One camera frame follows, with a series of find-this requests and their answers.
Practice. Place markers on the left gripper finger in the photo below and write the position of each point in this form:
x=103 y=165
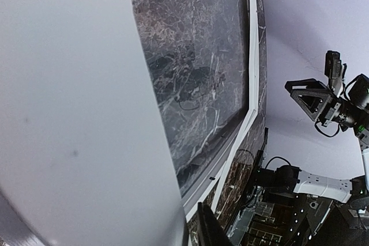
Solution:
x=209 y=231

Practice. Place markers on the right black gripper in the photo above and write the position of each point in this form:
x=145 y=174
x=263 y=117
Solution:
x=320 y=105

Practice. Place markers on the white picture frame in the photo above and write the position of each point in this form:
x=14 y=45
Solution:
x=216 y=173

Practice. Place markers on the clear acrylic sheet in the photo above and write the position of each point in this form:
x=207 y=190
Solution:
x=197 y=56

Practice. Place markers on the white mat board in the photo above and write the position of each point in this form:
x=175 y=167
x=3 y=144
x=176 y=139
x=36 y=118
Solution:
x=84 y=157

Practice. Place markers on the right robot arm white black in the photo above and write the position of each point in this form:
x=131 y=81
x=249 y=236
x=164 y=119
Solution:
x=318 y=141

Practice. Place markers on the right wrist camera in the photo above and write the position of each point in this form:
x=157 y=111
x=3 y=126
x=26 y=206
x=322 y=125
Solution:
x=335 y=71

